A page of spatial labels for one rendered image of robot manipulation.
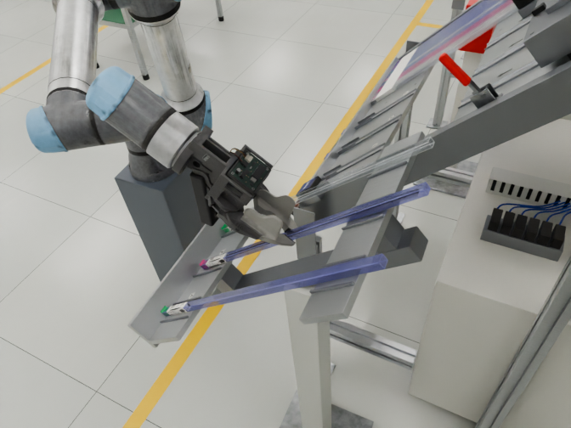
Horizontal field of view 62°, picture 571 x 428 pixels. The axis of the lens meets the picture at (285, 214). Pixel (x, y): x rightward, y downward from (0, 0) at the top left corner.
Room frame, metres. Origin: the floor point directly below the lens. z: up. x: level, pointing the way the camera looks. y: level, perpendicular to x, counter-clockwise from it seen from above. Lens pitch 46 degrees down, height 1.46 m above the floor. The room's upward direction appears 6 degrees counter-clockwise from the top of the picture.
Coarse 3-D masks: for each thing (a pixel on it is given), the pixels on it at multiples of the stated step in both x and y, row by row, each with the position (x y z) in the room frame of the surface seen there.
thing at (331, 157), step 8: (392, 64) 1.28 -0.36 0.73; (384, 72) 1.25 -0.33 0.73; (384, 80) 1.21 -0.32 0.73; (376, 88) 1.16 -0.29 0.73; (368, 96) 1.13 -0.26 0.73; (368, 104) 1.09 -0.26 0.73; (360, 112) 1.06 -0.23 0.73; (352, 120) 1.02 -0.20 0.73; (360, 120) 1.03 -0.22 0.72; (352, 128) 0.99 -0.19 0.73; (344, 136) 0.96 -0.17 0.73; (336, 144) 0.93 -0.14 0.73; (336, 152) 0.91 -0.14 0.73; (328, 160) 0.87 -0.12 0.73; (320, 168) 0.84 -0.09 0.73; (328, 168) 0.85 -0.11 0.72; (320, 176) 0.83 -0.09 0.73
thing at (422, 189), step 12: (396, 192) 0.42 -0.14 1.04; (408, 192) 0.40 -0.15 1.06; (420, 192) 0.39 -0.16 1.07; (372, 204) 0.43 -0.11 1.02; (384, 204) 0.41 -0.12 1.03; (396, 204) 0.41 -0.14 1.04; (336, 216) 0.45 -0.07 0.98; (348, 216) 0.44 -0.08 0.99; (360, 216) 0.43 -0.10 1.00; (300, 228) 0.48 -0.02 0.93; (312, 228) 0.46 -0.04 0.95; (324, 228) 0.45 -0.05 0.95; (228, 252) 0.56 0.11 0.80; (240, 252) 0.53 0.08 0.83; (252, 252) 0.52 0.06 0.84; (204, 264) 0.58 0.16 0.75
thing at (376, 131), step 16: (416, 80) 1.01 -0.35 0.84; (400, 96) 0.99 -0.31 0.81; (416, 96) 0.93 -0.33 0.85; (368, 112) 1.06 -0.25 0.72; (384, 112) 0.96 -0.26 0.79; (400, 112) 0.87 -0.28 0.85; (368, 128) 0.93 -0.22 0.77; (384, 128) 0.85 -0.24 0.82; (352, 144) 0.89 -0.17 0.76; (368, 144) 0.82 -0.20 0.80; (384, 144) 0.76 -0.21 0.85; (336, 160) 0.88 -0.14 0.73; (352, 160) 0.79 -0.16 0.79; (368, 160) 0.73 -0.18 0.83; (336, 176) 0.78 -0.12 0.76
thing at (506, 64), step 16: (512, 16) 0.93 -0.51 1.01; (528, 16) 0.86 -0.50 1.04; (496, 32) 0.91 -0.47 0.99; (512, 32) 0.84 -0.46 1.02; (496, 48) 0.82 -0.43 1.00; (512, 48) 0.76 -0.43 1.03; (480, 64) 0.80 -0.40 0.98; (496, 64) 0.75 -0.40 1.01; (512, 64) 0.70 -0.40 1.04; (528, 64) 0.65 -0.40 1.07; (560, 64) 0.58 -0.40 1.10; (480, 80) 0.73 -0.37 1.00; (496, 80) 0.68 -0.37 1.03; (512, 80) 0.63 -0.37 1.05; (528, 80) 0.60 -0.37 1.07; (464, 112) 0.64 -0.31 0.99
